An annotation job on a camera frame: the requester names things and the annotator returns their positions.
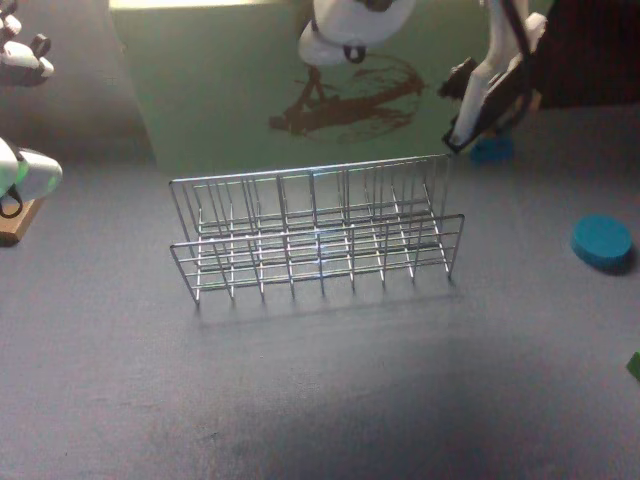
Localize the silver wire rack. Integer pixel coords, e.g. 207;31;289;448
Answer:
168;153;466;309

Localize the blue round disc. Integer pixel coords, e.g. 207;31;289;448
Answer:
570;213;633;274

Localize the brown wooden block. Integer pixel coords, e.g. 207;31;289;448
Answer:
0;197;47;247

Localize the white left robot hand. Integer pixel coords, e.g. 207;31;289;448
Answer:
0;0;65;220

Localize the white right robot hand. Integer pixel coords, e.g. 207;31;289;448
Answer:
298;0;549;155

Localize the small blue block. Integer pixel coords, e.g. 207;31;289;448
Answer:
468;130;515;164

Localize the pale green book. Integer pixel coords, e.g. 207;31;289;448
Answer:
108;0;494;174

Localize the grey table cloth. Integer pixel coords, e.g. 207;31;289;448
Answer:
0;99;640;480

